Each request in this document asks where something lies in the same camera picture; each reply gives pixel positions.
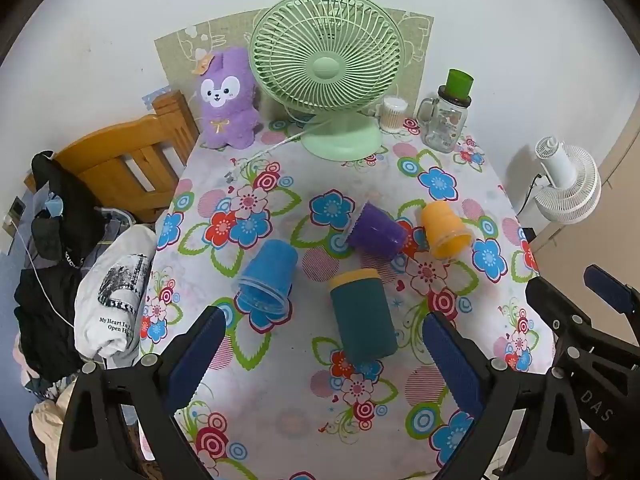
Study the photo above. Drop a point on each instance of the black garment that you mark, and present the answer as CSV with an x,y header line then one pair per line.
x,y
75,220

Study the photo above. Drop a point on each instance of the orange plastic cup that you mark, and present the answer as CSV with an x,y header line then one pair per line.
x,y
442,230

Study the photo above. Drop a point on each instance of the white printed t-shirt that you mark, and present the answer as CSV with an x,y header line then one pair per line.
x,y
122,280

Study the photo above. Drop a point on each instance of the blue plastic cup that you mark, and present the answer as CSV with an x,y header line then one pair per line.
x,y
267,280

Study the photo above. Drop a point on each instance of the green desk fan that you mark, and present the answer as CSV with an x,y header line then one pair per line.
x,y
327,67

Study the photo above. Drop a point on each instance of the floral tablecloth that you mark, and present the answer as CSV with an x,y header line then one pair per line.
x,y
300,400

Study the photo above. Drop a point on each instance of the beige printed wall mat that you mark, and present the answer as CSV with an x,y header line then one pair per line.
x,y
175,55

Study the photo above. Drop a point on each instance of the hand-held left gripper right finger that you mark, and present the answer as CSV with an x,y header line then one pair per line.
x,y
452,360

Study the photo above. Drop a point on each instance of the purple plastic cup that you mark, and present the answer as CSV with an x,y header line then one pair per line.
x,y
377,232

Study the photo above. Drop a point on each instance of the blue paper sheet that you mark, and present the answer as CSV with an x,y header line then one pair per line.
x,y
152,96

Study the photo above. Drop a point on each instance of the plaid shirt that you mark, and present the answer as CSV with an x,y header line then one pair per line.
x,y
112,230

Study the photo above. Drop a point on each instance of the purple plush toy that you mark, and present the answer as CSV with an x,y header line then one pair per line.
x,y
227,112

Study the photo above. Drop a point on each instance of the cotton swab container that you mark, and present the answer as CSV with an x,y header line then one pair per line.
x,y
394,116

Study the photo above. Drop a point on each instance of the glass mug jar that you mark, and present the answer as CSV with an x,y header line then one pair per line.
x,y
445,127

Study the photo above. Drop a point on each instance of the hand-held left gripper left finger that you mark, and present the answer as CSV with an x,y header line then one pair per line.
x,y
192,360

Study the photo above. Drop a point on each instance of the blue face mask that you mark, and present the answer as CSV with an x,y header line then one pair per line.
x,y
54,207

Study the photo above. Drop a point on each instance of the beige cloth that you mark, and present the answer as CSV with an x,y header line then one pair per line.
x,y
47,425

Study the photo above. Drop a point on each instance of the wooden chair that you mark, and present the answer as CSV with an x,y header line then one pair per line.
x,y
107,152

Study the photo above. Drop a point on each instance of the white fan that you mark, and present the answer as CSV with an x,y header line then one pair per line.
x,y
562,165

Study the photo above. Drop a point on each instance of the teal cup with yellow rim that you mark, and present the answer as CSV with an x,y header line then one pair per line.
x,y
362,320

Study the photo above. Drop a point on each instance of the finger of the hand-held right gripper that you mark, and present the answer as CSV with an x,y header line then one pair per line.
x,y
560,310
610,287

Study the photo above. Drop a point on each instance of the small green cup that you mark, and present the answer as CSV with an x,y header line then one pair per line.
x,y
460,82

